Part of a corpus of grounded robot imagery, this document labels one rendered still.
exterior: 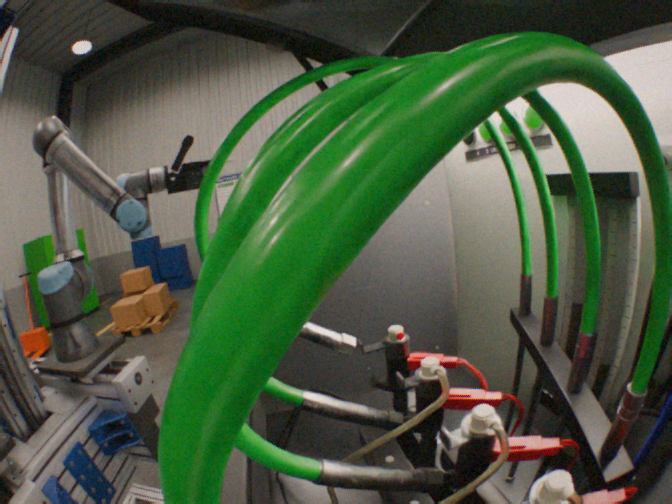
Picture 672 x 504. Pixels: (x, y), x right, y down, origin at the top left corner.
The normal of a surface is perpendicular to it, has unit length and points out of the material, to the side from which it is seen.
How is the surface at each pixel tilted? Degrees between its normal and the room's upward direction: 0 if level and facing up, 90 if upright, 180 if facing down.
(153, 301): 90
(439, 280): 90
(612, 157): 90
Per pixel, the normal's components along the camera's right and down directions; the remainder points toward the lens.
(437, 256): 0.20, 0.14
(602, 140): -0.97, 0.18
